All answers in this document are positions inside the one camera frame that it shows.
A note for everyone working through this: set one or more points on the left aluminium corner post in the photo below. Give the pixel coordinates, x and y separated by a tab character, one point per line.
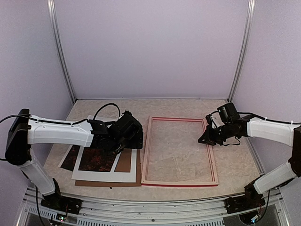
59	48

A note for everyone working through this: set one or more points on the white photo mat board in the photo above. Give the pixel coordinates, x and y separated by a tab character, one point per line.
124	167

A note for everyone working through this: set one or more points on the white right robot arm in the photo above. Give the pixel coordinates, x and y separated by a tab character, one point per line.
250	126

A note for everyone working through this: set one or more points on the red forest photo print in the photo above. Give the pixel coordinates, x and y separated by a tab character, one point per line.
92	159

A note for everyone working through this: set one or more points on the aluminium corner post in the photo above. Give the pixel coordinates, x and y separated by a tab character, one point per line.
59	48
243	49

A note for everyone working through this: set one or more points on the brown cardboard backing board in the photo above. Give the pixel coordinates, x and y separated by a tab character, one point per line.
137	183

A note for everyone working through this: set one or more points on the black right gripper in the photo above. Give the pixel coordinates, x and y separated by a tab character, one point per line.
208	135

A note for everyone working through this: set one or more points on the aluminium front rail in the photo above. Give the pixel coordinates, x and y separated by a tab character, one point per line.
108	212

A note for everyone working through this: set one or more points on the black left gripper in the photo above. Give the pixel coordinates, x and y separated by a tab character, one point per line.
135	146

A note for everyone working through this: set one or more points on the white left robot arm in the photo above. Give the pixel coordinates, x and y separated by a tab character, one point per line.
27	129

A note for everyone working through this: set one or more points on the light wood picture frame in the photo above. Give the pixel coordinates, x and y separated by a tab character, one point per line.
174	158

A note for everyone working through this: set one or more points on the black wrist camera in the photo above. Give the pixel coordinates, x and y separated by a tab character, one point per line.
228	113
126	121

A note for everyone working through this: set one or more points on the right aluminium corner post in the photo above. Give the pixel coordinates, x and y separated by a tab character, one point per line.
243	49

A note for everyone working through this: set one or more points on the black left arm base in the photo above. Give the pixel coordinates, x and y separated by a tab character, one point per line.
56	201

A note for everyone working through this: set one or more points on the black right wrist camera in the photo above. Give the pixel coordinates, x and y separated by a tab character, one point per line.
228	113

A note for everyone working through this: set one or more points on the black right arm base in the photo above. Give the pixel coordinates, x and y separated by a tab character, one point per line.
249	200

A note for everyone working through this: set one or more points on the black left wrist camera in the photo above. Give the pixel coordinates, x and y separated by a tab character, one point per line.
126	121

